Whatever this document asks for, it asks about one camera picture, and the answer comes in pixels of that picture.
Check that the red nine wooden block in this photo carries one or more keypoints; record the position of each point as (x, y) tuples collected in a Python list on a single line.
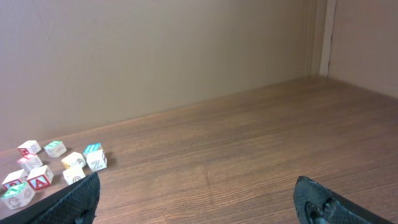
[(15, 178)]

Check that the white fish wooden block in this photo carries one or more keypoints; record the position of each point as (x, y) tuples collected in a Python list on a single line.
[(96, 160)]

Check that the green Z wooden block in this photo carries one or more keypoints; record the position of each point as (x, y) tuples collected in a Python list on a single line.
[(18, 196)]

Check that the red letter block top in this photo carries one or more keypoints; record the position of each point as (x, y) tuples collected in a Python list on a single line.
[(29, 147)]

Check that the yellow K wooden block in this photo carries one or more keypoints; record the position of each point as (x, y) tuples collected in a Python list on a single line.
[(74, 159)]

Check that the green edged white block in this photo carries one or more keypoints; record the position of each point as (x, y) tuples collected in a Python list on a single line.
[(73, 174)]

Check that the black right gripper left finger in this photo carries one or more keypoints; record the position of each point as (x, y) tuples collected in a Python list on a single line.
[(75, 204)]

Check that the red A wooden block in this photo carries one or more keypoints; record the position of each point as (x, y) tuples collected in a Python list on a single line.
[(40, 177)]

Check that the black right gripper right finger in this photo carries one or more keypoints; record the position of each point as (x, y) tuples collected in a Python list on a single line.
[(315, 203)]

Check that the blue H wooden block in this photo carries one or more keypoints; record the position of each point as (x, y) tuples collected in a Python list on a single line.
[(92, 148)]

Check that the green N letter block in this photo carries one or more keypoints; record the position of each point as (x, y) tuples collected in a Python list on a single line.
[(55, 148)]

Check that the red I letter block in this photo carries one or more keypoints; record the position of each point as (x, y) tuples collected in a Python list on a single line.
[(29, 162)]

